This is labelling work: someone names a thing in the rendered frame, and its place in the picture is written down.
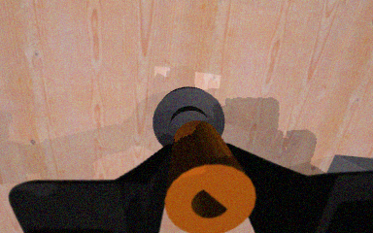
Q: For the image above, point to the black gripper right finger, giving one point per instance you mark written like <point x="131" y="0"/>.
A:
<point x="291" y="202"/>

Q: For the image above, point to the orange cylindrical knob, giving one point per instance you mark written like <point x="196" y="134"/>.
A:
<point x="207" y="191"/>

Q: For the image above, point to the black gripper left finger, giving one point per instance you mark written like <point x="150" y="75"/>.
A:
<point x="132" y="203"/>

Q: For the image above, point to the dark grey round pedestal with shaft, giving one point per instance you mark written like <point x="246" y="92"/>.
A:
<point x="183" y="105"/>

